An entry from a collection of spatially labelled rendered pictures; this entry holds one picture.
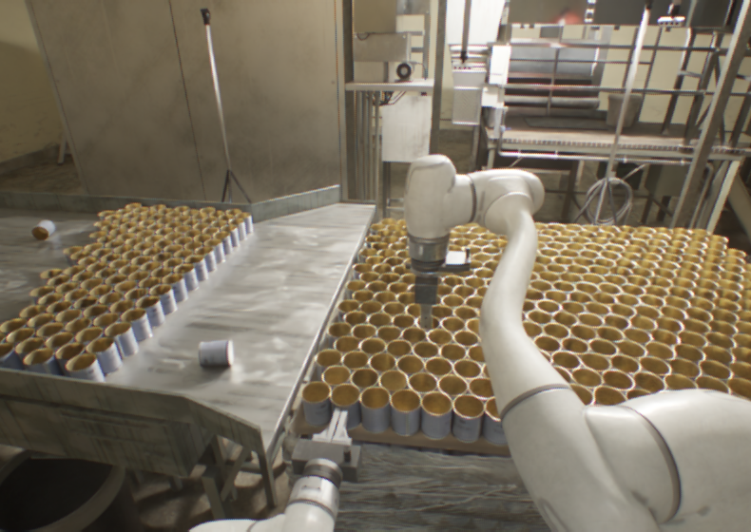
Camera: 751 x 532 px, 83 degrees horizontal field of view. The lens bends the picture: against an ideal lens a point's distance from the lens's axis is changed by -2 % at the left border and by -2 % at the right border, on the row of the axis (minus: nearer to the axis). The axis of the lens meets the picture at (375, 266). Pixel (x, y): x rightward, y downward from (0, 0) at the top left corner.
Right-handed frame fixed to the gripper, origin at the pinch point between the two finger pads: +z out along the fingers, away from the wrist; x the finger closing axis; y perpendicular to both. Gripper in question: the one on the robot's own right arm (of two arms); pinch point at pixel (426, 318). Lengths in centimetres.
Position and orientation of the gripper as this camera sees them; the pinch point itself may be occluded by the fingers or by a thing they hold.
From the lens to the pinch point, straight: 104.6
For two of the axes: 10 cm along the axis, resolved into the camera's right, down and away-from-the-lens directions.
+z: 0.3, 8.8, 4.7
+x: -1.6, 4.7, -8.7
